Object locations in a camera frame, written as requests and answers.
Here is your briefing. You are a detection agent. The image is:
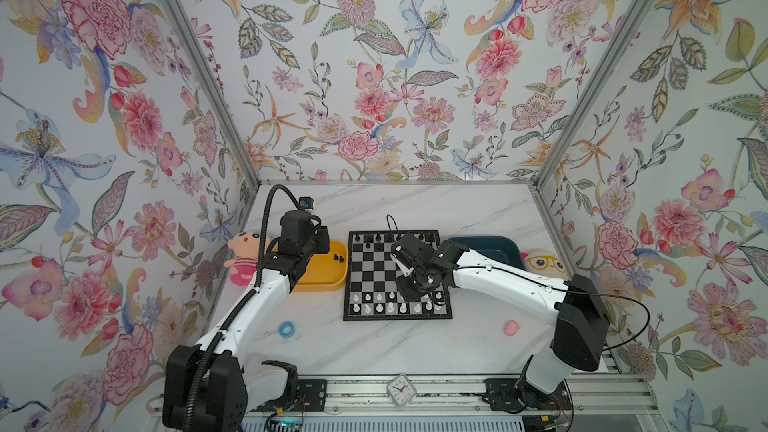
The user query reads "pink small eraser toy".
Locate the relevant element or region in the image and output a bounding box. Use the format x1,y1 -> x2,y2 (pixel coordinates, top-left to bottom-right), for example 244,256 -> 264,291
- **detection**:
504,320 -> 520,337

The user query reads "aluminium frame corner post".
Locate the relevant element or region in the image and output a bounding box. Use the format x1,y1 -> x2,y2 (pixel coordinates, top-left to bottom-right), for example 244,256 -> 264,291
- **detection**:
530,0 -> 653,192
159,0 -> 261,191

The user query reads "blue small ring toy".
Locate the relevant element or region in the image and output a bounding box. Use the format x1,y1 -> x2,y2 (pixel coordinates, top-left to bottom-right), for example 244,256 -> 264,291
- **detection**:
278,321 -> 296,340

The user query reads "teal plastic tray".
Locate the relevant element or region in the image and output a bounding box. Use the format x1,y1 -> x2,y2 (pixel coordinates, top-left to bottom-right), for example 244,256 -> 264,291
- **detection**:
448,235 -> 524,270

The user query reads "aluminium front rail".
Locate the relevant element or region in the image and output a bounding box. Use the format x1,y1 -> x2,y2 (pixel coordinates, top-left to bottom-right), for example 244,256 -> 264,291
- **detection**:
146,373 -> 667,418

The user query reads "doll plush toy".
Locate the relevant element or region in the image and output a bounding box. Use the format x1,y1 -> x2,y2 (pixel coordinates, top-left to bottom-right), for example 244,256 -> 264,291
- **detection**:
224,230 -> 262,287

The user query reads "pink white plush toy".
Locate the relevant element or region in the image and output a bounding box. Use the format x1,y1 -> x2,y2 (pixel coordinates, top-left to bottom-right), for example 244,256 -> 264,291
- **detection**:
521,249 -> 567,278

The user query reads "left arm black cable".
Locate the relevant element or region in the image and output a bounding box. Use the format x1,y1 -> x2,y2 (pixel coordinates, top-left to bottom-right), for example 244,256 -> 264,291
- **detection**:
181,184 -> 301,432

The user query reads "black white chessboard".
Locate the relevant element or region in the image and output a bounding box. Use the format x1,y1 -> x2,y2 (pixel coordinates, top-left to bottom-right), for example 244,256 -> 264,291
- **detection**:
343,230 -> 453,322

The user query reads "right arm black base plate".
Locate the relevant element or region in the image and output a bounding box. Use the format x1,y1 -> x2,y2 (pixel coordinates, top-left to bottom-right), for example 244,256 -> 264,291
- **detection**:
483,377 -> 573,413

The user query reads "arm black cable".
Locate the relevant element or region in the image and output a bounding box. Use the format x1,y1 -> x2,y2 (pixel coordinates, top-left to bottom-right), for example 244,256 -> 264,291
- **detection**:
455,263 -> 652,352
181,184 -> 301,432

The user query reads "yellow plastic tray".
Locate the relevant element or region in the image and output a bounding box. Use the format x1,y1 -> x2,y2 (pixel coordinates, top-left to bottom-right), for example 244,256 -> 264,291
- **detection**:
293,241 -> 349,293

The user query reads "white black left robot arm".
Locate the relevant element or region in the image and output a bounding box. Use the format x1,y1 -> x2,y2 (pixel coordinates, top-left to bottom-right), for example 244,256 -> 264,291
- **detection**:
162,197 -> 330,431

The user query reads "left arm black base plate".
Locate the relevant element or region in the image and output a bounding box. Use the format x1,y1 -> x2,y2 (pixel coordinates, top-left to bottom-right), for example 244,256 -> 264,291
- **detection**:
252,379 -> 328,413

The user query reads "aluminium frame corner post right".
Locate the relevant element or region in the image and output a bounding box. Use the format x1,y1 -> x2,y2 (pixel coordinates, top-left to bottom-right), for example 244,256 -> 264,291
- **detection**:
530,0 -> 653,192

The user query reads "small white desk clock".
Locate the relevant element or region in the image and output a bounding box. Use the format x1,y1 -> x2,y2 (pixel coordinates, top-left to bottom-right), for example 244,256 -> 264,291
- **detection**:
386,374 -> 417,409

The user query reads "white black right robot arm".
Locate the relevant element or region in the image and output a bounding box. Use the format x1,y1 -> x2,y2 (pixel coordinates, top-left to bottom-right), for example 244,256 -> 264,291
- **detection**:
391,233 -> 610,395

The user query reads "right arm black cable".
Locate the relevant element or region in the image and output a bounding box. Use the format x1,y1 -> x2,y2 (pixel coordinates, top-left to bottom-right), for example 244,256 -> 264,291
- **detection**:
455,263 -> 652,352

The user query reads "aluminium frame corner post left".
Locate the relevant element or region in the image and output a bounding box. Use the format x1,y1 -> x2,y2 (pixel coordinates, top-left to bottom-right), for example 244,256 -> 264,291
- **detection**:
159,0 -> 261,191

